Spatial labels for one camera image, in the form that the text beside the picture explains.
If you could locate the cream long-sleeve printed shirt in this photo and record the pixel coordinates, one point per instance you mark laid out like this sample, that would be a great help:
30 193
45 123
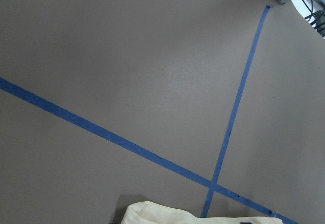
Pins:
150 212

